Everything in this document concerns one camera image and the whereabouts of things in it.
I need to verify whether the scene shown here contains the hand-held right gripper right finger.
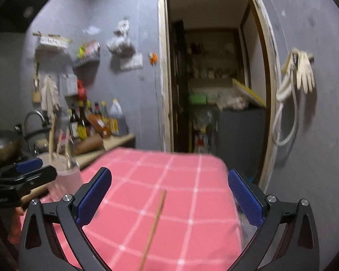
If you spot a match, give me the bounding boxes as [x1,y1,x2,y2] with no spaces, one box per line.
[227,169,320,271]

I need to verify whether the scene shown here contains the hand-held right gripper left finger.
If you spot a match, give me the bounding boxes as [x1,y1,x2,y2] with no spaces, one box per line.
[18,167,113,271]

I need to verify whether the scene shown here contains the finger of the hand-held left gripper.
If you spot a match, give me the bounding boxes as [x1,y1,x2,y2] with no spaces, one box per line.
[0,157,43,181]
[0,165,58,193]

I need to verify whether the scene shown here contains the white plastic utensil basket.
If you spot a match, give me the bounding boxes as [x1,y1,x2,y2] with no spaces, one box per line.
[37,151,84,195]

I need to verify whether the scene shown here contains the wooden chopstick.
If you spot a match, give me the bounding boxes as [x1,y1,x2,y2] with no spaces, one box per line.
[49,113,57,159]
[138,190,167,270]
[64,130,74,167]

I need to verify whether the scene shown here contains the dark wok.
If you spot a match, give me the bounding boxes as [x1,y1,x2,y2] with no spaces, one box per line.
[0,130,23,164]

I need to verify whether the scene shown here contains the metal faucet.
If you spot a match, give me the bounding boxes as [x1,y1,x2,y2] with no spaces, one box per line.
[23,110,47,150]

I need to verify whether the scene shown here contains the wooden cutting board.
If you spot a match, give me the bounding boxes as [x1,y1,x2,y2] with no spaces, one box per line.
[72,134,105,156]

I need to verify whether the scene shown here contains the grey cabinet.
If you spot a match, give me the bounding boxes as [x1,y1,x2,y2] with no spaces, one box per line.
[217,106,267,181]

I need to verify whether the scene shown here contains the dark sauce bottle white label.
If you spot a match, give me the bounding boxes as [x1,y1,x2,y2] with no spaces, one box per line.
[68,106,79,139]

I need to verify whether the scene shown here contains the dark sauce bottle yellow label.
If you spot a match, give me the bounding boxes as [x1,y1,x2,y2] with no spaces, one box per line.
[78,100,91,139]

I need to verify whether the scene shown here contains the pink checked tablecloth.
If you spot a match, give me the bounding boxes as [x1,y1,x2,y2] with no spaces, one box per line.
[8,147,243,271]

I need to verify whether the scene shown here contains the hanging white towel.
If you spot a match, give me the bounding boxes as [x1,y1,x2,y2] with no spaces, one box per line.
[41,75,60,113]

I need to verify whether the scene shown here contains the leaning brown packet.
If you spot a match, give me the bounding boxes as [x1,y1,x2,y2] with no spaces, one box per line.
[88,114,111,139]

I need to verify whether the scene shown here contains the large dark liquid jug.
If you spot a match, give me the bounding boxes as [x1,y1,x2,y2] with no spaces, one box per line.
[110,99,128,136]

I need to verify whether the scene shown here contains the hanging red bag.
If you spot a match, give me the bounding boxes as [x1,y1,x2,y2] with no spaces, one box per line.
[77,80,87,100]

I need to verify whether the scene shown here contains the leaning wooden panel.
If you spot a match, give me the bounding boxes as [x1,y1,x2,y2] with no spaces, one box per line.
[232,78,266,108]

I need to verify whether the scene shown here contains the green box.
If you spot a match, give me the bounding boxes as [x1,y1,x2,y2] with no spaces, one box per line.
[189,94,207,105]

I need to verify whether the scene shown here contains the cream rubber gloves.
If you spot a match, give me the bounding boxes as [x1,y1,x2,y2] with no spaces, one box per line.
[282,48,315,93]

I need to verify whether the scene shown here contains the hanging white plastic bag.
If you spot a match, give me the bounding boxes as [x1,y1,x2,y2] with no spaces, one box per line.
[107,19,135,57]

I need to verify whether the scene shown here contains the black range hood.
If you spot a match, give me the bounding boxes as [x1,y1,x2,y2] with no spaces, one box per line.
[0,0,60,34]

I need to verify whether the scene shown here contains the hanging wooden-handled tool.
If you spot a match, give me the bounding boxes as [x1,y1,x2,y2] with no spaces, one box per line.
[32,62,42,103]

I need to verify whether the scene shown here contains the white wall box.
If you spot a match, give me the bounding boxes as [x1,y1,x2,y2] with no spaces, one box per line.
[59,74,79,96]

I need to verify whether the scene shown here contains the white hose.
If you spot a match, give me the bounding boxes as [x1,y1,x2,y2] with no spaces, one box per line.
[272,70,300,147]

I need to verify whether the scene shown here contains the wire wall shelf with packets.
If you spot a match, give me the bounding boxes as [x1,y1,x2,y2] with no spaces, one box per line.
[73,41,101,68]

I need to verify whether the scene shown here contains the white wall rack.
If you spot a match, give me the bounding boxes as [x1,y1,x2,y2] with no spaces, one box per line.
[33,32,72,52]

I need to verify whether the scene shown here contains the white door frame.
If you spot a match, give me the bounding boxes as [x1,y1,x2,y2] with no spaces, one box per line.
[158,0,280,192]

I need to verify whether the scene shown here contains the white wall socket plate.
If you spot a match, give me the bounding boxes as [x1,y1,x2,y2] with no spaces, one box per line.
[120,53,144,71]

